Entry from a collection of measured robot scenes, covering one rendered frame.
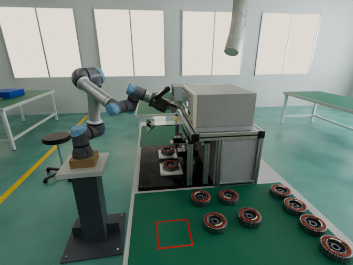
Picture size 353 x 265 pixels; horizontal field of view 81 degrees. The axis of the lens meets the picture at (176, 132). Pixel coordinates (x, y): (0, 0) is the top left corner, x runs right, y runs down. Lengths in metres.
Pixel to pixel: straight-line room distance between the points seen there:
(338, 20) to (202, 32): 3.98
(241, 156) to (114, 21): 5.29
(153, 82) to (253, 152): 4.96
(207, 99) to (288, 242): 0.81
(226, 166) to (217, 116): 0.31
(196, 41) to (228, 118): 4.95
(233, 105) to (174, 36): 4.89
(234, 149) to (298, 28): 6.31
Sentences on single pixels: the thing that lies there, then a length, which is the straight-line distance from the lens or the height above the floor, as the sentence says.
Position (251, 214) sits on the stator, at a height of 0.77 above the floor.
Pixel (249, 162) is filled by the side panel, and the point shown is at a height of 0.91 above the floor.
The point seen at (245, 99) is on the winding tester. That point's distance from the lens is 1.32.
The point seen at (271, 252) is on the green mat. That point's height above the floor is 0.75.
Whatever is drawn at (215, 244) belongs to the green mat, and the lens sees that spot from 1.05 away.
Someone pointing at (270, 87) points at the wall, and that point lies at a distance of 7.08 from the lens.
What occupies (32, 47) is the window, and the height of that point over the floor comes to 1.72.
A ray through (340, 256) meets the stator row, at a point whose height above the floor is 0.78.
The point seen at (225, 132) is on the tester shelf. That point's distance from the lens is 1.22.
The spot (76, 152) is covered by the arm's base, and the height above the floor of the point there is 0.87.
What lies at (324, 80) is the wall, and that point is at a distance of 8.14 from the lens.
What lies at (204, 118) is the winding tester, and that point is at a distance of 1.26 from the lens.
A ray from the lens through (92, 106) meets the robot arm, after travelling 1.65.
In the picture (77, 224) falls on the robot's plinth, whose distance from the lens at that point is 2.36.
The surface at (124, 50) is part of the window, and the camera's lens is 6.03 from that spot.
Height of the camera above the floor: 1.53
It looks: 20 degrees down
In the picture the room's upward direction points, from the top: straight up
